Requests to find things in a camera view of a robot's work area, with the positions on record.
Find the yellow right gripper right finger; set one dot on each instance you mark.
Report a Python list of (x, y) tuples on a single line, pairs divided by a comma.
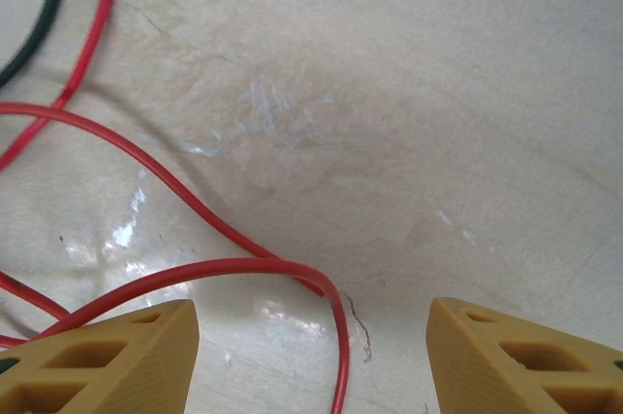
[(525, 375)]

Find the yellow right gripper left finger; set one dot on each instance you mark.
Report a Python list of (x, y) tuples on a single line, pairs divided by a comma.
[(97, 375)]

